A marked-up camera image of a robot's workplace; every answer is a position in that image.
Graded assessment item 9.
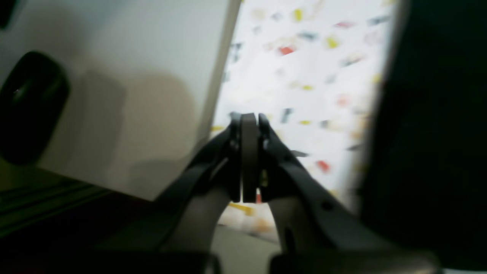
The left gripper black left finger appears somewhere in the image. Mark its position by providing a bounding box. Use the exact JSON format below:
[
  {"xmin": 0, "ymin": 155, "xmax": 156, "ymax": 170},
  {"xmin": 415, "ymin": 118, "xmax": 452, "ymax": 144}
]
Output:
[{"xmin": 95, "ymin": 112, "xmax": 242, "ymax": 274}]

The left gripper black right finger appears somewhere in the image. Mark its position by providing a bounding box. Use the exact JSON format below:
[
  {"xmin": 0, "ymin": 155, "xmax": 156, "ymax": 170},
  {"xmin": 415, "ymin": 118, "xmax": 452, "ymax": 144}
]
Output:
[{"xmin": 258, "ymin": 114, "xmax": 442, "ymax": 274}]

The black t-shirt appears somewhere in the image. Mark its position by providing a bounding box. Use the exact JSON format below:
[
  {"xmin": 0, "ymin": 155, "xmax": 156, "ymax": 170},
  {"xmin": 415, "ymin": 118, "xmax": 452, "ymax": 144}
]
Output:
[{"xmin": 360, "ymin": 0, "xmax": 487, "ymax": 271}]

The terrazzo pattern tablecloth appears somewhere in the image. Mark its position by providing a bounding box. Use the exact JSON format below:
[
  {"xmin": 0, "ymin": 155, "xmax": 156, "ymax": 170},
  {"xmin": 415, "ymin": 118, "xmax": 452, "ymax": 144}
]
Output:
[{"xmin": 210, "ymin": 0, "xmax": 398, "ymax": 244}]

